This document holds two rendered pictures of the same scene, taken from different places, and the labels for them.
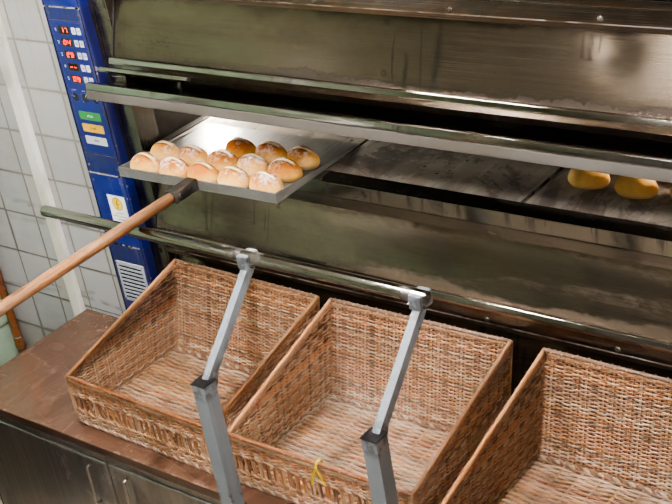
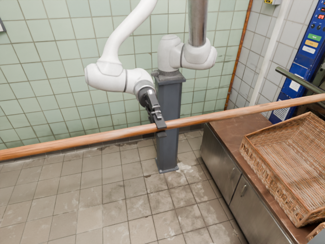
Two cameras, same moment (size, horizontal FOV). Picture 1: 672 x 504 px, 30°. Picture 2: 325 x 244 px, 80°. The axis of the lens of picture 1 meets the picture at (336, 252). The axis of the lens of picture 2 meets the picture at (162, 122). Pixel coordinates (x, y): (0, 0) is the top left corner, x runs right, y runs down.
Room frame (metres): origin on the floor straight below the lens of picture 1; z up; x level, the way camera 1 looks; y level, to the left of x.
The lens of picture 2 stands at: (1.81, 0.69, 1.60)
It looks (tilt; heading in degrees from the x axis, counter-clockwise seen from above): 38 degrees down; 34
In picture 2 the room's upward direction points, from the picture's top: straight up
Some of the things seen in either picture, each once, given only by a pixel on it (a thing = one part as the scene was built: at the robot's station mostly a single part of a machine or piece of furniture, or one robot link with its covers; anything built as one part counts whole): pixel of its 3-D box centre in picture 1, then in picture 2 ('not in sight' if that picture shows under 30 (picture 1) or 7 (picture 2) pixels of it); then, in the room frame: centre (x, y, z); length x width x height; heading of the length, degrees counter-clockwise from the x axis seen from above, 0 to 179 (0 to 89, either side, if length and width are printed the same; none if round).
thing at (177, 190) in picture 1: (181, 190); not in sight; (2.95, 0.36, 1.20); 0.09 x 0.04 x 0.03; 140
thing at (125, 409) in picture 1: (196, 359); (304, 160); (2.91, 0.42, 0.72); 0.56 x 0.49 x 0.28; 47
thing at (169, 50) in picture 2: not in sight; (170, 52); (2.95, 1.39, 1.17); 0.18 x 0.16 x 0.22; 105
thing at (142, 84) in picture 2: not in sight; (145, 92); (2.37, 1.16, 1.20); 0.09 x 0.06 x 0.09; 140
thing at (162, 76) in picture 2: not in sight; (165, 71); (2.93, 1.42, 1.03); 0.22 x 0.18 x 0.06; 139
